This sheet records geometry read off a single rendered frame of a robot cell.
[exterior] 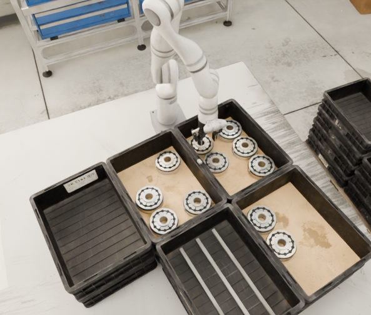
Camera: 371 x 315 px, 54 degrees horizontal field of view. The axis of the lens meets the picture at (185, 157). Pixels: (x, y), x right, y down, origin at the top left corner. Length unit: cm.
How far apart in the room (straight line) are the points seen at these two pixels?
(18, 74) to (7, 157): 163
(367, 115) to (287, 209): 103
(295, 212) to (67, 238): 84
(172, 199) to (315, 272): 56
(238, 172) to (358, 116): 99
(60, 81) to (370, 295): 264
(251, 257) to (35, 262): 82
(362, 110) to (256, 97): 67
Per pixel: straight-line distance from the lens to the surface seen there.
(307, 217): 142
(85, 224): 142
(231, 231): 135
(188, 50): 115
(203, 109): 132
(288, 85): 304
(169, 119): 164
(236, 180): 145
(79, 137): 182
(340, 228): 139
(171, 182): 144
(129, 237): 136
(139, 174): 148
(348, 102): 232
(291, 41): 346
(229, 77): 201
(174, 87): 149
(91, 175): 144
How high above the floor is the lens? 206
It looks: 55 degrees down
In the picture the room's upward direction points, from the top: 4 degrees counter-clockwise
